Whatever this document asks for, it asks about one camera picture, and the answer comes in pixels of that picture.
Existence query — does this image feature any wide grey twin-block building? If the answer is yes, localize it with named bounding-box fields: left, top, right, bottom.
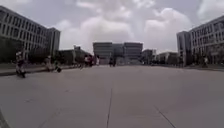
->
left=92, top=41, right=144, bottom=66

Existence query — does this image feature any group of people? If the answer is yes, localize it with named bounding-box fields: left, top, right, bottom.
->
left=79, top=54, right=101, bottom=69

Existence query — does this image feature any person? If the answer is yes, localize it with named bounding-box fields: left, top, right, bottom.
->
left=203, top=56, right=209, bottom=68
left=108, top=57, right=115, bottom=68
left=53, top=60, right=63, bottom=74
left=14, top=50, right=28, bottom=79
left=44, top=55, right=54, bottom=72

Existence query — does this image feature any low grey building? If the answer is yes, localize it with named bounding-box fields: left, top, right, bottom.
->
left=141, top=48, right=179, bottom=66

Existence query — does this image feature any long grey grid-window building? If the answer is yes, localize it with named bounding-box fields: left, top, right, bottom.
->
left=0, top=5, right=62, bottom=65

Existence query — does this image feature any raised kerb strip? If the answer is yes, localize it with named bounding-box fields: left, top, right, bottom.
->
left=0, top=64, right=81, bottom=77
left=146, top=63, right=224, bottom=72

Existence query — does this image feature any pale grey grid-window building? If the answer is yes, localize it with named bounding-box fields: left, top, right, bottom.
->
left=176, top=14, right=224, bottom=67

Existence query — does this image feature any low dark building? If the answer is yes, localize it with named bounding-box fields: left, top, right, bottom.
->
left=54, top=45, right=94, bottom=66

